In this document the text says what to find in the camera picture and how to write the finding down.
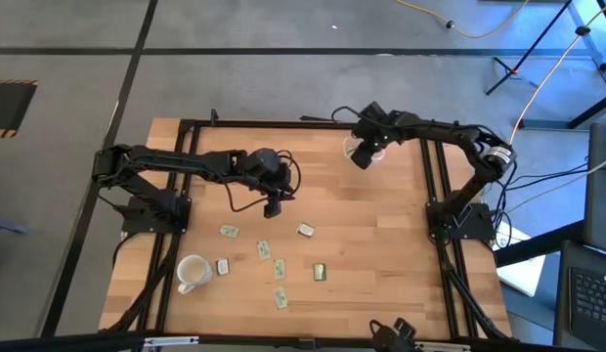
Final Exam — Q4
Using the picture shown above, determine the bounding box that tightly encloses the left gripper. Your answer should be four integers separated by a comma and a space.
234, 148, 297, 202

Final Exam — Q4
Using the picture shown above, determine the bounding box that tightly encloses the clear plastic bin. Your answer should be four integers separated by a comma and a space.
342, 136, 386, 165

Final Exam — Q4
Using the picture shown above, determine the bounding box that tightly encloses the white ceramic mug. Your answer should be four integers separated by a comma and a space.
175, 253, 214, 295

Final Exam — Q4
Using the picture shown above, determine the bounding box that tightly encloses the black tripod stand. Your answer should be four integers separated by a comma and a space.
485, 0, 606, 131

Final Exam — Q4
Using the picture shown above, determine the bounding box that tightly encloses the black desk beam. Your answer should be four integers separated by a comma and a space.
493, 219, 586, 269

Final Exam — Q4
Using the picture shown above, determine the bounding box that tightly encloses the white box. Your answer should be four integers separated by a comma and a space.
493, 220, 547, 298

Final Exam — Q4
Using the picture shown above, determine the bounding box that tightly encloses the black laptop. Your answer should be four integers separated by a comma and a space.
553, 239, 606, 352

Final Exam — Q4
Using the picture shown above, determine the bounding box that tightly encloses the black floor hatch striped border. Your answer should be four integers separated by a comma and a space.
0, 79, 39, 140

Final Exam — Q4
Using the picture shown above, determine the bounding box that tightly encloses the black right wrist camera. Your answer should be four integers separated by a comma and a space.
350, 144, 377, 171

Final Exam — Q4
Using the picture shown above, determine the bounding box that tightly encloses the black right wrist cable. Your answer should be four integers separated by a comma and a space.
330, 106, 366, 123

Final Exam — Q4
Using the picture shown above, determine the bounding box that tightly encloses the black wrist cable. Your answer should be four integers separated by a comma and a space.
330, 106, 366, 123
227, 150, 303, 213

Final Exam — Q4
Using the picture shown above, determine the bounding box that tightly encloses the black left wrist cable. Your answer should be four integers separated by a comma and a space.
227, 150, 303, 213

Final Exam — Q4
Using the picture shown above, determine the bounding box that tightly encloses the black aluminium table frame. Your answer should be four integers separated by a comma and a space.
100, 108, 513, 343

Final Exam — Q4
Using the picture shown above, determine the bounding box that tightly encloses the yellow extension cord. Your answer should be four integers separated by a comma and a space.
394, 0, 531, 40

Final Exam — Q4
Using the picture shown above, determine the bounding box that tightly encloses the orange hanging cable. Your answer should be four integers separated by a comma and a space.
505, 0, 606, 148

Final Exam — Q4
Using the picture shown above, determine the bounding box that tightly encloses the white cable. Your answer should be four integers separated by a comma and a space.
505, 154, 606, 216

